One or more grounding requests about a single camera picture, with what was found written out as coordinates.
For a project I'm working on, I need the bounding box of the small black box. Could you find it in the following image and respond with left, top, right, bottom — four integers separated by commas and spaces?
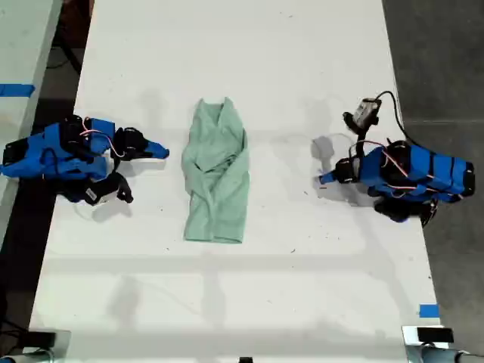
26, 330, 57, 349

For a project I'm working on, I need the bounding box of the metal table bracket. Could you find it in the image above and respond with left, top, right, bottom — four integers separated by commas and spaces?
401, 324, 457, 363
22, 329, 73, 358

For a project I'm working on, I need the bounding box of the pale green T-shirt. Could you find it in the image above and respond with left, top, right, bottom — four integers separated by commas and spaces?
180, 97, 251, 245

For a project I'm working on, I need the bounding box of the long blue tape strip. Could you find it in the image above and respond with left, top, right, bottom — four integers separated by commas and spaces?
0, 83, 36, 98

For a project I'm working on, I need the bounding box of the short blue tape strip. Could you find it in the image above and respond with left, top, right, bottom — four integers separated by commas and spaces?
418, 303, 441, 319

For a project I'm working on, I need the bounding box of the black camera cable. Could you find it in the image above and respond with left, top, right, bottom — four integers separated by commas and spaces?
376, 90, 417, 147

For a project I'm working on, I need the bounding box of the black floor cable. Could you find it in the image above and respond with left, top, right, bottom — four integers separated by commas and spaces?
47, 37, 82, 75

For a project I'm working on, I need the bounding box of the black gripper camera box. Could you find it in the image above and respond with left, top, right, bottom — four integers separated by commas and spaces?
73, 177, 118, 207
343, 98, 383, 134

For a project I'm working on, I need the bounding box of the black camera stalk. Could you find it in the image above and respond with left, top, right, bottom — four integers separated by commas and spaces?
113, 172, 135, 205
349, 127, 371, 159

